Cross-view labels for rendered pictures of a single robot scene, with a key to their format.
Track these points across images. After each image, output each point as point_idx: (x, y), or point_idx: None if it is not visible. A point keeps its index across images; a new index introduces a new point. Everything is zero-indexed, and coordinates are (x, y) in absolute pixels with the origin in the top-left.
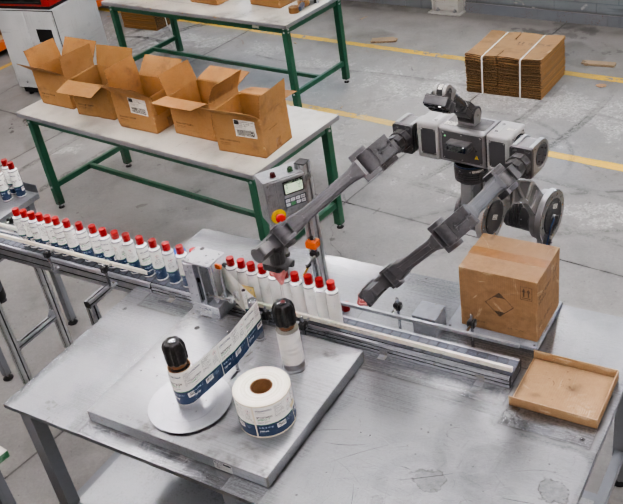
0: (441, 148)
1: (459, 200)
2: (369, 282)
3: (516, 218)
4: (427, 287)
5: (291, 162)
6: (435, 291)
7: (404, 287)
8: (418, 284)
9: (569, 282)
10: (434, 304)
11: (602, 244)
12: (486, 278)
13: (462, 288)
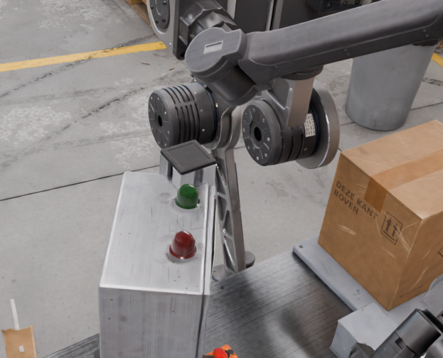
0: (278, 18)
1: (274, 117)
2: (366, 353)
3: (195, 131)
4: (247, 298)
5: (128, 179)
6: (266, 295)
7: (221, 325)
8: (229, 304)
9: (88, 208)
10: (361, 311)
11: (62, 153)
12: None
13: (413, 253)
